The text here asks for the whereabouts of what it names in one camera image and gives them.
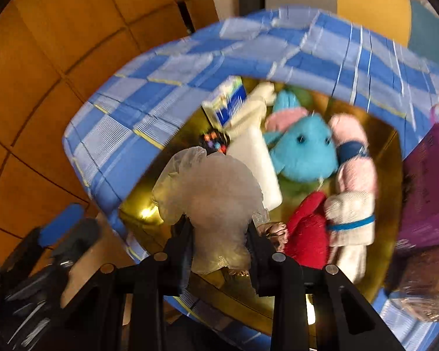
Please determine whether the ornate silver tissue box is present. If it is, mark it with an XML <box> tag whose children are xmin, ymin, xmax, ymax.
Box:
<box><xmin>384</xmin><ymin>246</ymin><xmax>439</xmax><ymax>322</ymax></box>

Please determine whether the blue plaid tablecloth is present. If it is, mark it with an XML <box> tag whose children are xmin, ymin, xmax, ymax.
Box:
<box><xmin>61</xmin><ymin>5</ymin><xmax>439</xmax><ymax>351</ymax></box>

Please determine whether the gold metal tray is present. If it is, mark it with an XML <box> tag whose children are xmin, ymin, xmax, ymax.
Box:
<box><xmin>117</xmin><ymin>76</ymin><xmax>405</xmax><ymax>337</ymax></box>

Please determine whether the white foam pad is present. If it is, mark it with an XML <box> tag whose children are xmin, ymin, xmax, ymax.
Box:
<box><xmin>227</xmin><ymin>127</ymin><xmax>282</xmax><ymax>211</ymax></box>

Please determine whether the red haired doll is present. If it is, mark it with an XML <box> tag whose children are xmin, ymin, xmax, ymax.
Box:
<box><xmin>258</xmin><ymin>190</ymin><xmax>331</xmax><ymax>270</ymax></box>

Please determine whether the blue plush toy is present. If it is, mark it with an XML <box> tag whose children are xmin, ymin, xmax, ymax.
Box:
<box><xmin>263</xmin><ymin>89</ymin><xmax>339</xmax><ymax>182</ymax></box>

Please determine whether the purple cardboard box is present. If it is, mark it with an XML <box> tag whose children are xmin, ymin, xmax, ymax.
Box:
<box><xmin>396</xmin><ymin>104</ymin><xmax>439</xmax><ymax>253</ymax></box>

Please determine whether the tissue pack with barcode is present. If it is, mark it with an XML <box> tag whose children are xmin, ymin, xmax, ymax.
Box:
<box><xmin>201</xmin><ymin>75</ymin><xmax>247</xmax><ymax>129</ymax></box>

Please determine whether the white fluffy ball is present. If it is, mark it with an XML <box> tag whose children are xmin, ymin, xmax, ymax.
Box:
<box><xmin>152</xmin><ymin>147</ymin><xmax>270</xmax><ymax>274</ymax></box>

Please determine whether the white knitted sock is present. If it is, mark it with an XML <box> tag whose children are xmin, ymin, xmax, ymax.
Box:
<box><xmin>323</xmin><ymin>191</ymin><xmax>375</xmax><ymax>283</ymax></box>

